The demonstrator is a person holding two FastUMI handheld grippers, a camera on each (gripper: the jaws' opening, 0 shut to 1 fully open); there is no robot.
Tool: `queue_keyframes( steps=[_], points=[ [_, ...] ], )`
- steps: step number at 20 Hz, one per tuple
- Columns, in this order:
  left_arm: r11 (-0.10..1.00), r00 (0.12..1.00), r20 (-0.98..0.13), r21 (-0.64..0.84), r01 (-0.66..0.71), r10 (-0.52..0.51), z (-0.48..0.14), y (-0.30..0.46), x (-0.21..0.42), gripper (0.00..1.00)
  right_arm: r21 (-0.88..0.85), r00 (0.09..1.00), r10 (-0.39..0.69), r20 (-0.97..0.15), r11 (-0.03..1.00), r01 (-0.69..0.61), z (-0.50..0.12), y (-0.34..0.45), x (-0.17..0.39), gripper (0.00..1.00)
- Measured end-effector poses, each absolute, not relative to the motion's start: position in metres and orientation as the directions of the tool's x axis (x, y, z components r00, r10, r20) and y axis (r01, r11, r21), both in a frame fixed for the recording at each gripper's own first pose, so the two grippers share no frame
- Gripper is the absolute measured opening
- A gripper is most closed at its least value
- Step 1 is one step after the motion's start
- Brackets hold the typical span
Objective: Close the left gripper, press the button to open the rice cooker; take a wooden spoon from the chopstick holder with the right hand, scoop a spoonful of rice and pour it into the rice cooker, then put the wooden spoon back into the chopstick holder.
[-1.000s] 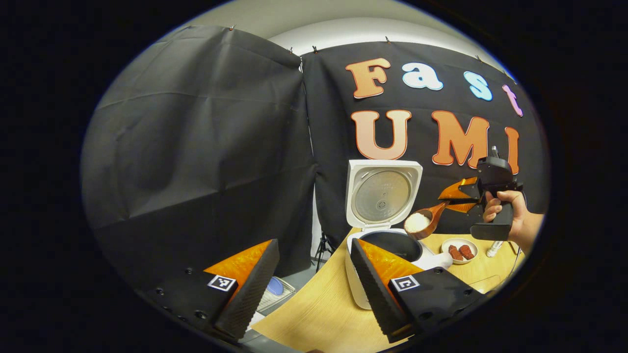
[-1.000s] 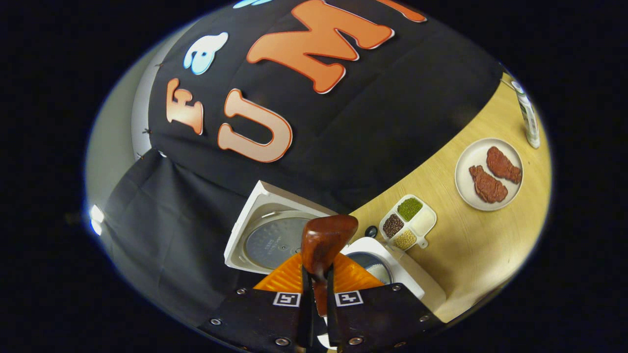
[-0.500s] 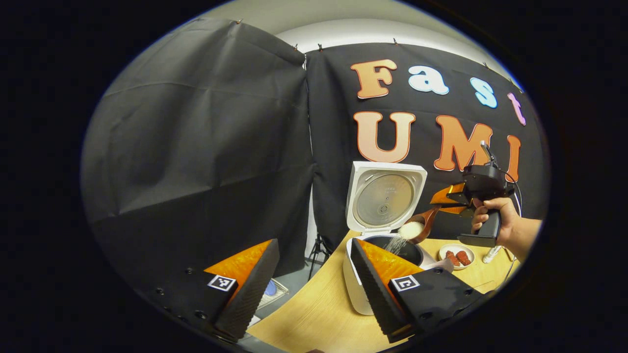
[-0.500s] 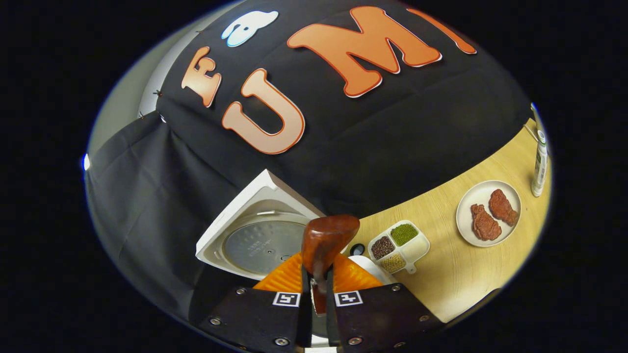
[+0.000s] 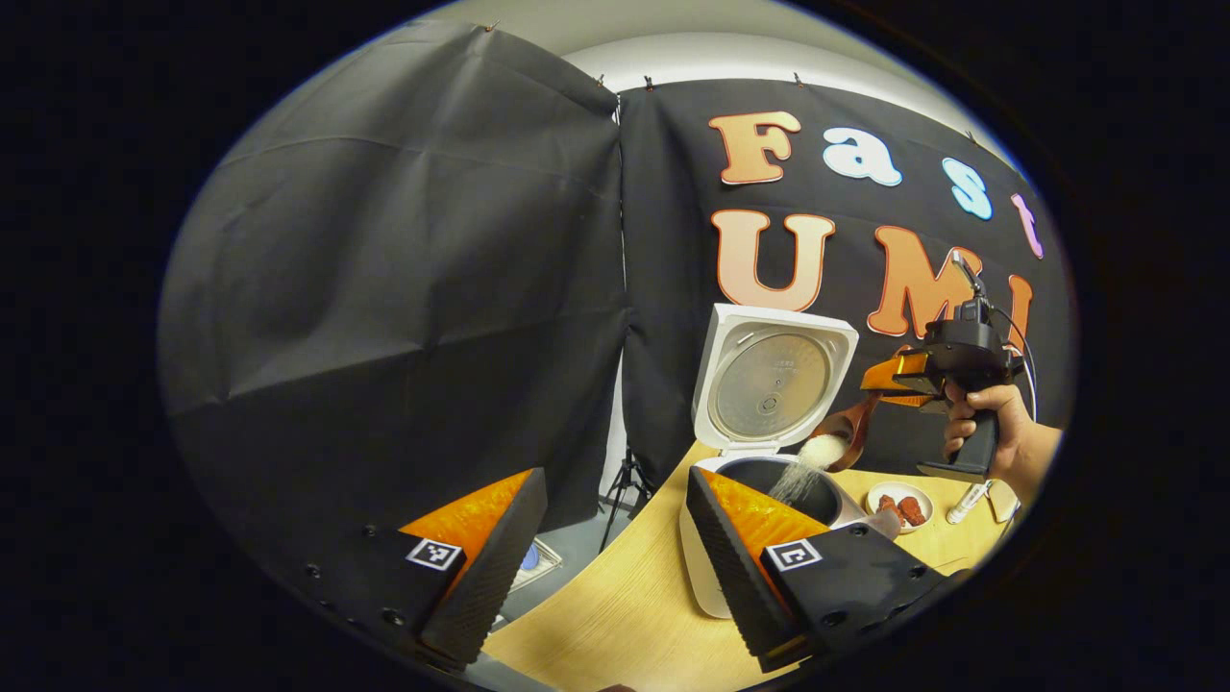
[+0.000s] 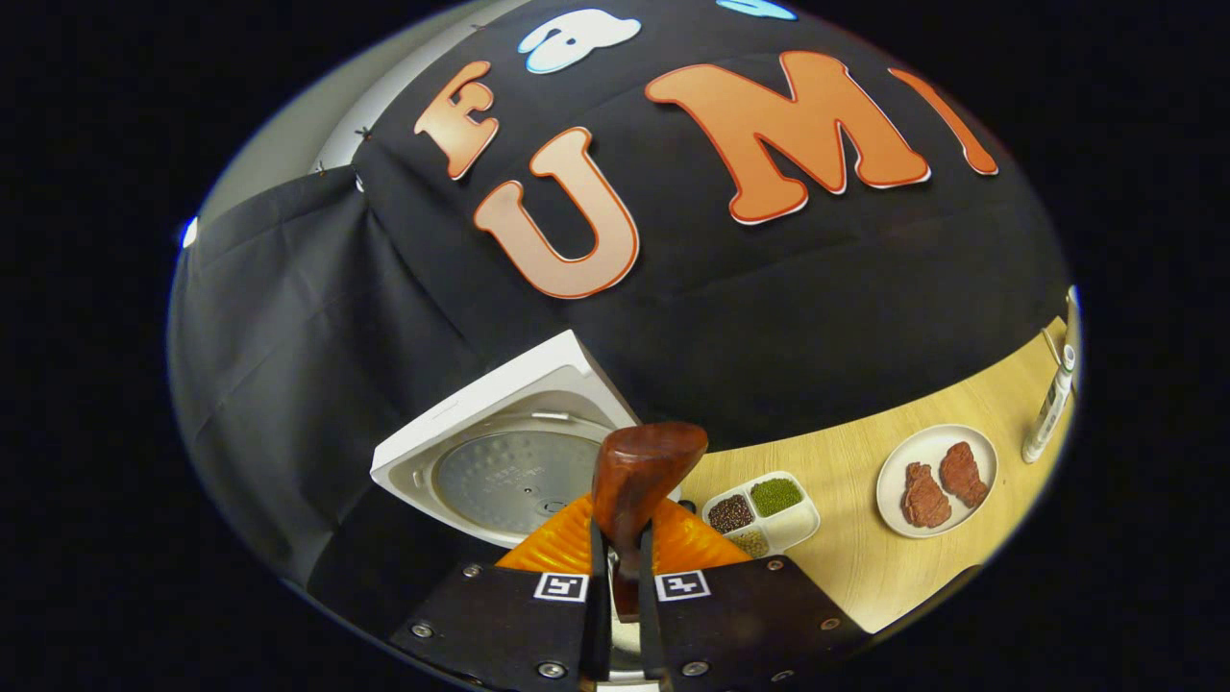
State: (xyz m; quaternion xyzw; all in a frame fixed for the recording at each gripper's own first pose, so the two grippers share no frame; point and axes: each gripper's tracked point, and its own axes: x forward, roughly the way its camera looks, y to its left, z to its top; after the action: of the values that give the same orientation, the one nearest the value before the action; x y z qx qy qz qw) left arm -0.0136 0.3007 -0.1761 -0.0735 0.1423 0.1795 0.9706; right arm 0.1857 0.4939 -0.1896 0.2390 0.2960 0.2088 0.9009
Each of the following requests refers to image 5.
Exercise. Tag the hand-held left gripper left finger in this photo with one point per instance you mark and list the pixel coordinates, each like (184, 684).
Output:
(500, 577)

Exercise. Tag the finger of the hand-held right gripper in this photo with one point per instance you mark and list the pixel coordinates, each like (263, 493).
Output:
(913, 399)
(894, 373)

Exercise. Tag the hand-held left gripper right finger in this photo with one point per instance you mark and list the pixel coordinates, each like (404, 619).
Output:
(735, 586)

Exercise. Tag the brown wooden spoon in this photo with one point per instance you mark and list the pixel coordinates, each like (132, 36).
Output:
(860, 432)

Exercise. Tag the white rice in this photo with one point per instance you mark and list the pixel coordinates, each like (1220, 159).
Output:
(822, 450)

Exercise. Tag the white rice cooker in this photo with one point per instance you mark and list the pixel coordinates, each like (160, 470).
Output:
(769, 384)

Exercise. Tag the white round plate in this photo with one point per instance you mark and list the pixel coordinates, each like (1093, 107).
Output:
(918, 492)

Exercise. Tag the red meat piece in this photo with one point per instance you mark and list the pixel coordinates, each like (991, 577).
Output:
(911, 511)
(886, 503)

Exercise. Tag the white bottle with green label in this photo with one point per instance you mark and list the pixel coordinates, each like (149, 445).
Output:
(966, 502)

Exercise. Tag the white toaster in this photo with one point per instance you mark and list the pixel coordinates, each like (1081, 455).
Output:
(1004, 502)

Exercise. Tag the black tripod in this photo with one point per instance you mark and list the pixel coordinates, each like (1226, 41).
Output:
(629, 481)

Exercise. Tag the black backdrop cloth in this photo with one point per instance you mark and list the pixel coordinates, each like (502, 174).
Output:
(384, 288)

